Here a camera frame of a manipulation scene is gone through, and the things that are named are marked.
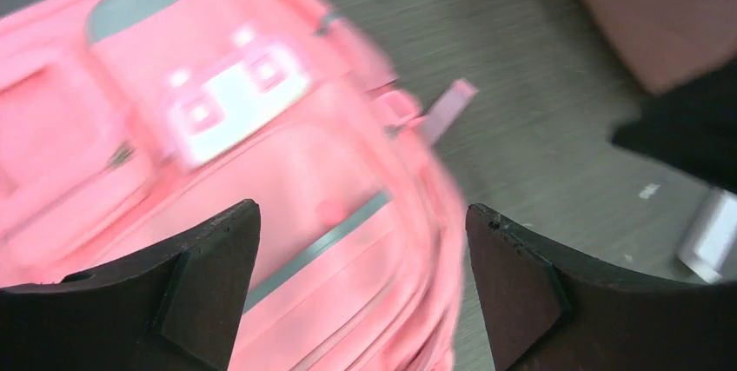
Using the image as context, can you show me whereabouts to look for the white metal clothes rack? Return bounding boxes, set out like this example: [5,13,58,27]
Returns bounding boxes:
[677,188,736,283]

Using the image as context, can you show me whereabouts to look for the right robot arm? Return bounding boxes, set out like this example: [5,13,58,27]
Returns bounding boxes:
[610,59,736,194]

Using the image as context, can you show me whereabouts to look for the pink hanging trousers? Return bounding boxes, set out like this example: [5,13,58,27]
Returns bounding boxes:
[582,0,736,96]

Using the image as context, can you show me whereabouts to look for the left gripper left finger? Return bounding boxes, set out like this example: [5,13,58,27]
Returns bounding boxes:
[1,200,261,370]

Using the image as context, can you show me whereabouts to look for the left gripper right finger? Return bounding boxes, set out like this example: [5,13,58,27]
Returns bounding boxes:
[466,204,736,371]

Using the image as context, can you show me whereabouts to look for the pink student backpack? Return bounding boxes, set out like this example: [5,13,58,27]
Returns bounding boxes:
[1,0,476,370]

